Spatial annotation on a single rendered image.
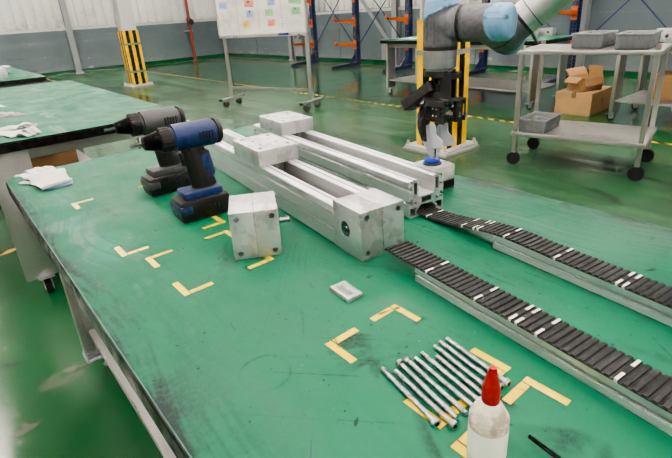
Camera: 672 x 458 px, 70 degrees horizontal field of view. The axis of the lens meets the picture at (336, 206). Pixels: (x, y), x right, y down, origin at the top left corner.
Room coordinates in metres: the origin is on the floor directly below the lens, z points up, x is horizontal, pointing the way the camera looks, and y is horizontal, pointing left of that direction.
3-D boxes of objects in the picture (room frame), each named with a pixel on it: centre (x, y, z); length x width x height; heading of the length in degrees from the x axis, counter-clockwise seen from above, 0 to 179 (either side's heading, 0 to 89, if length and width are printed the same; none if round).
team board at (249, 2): (6.88, 0.84, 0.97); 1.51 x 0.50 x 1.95; 59
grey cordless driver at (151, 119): (1.23, 0.47, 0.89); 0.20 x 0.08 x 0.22; 128
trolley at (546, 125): (3.59, -1.87, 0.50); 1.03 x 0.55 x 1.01; 51
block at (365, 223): (0.84, -0.07, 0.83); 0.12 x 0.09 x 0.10; 122
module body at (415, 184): (1.31, 0.01, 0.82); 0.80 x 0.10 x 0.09; 32
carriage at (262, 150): (1.21, 0.17, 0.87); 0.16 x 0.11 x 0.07; 32
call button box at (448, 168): (1.14, -0.24, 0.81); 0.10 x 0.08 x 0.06; 122
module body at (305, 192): (1.21, 0.17, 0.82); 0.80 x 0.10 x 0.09; 32
